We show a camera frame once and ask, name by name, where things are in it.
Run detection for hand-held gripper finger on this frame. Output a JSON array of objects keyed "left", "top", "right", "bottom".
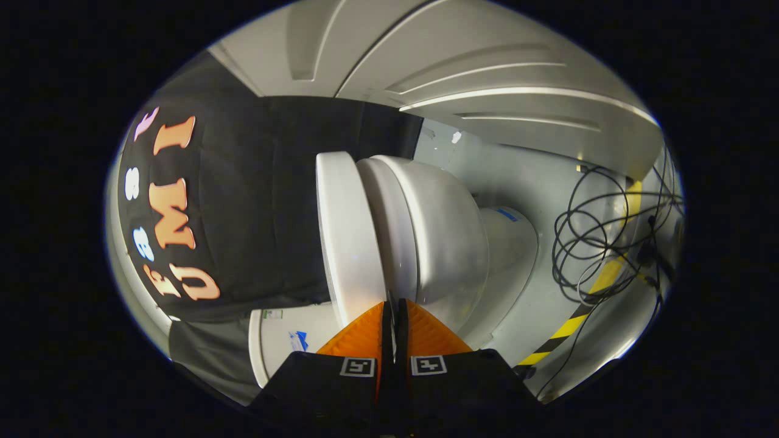
[
  {"left": 397, "top": 298, "right": 542, "bottom": 436},
  {"left": 250, "top": 299, "right": 396, "bottom": 436}
]

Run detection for white toilet bowl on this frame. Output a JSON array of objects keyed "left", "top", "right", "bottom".
[{"left": 356, "top": 155, "right": 539, "bottom": 350}]

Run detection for yellow black floor tape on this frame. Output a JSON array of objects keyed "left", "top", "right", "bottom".
[{"left": 517, "top": 179, "right": 645, "bottom": 367}]

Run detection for white cabinet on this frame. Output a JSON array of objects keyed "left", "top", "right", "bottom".
[{"left": 210, "top": 0, "right": 664, "bottom": 183}]

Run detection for black floor cables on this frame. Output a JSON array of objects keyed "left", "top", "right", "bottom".
[{"left": 551, "top": 146, "right": 685, "bottom": 399}]

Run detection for black backdrop cloth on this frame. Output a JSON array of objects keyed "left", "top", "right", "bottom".
[{"left": 116, "top": 52, "right": 425, "bottom": 405}]

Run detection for white toilet lid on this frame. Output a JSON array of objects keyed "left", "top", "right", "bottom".
[{"left": 315, "top": 151, "right": 388, "bottom": 329}]

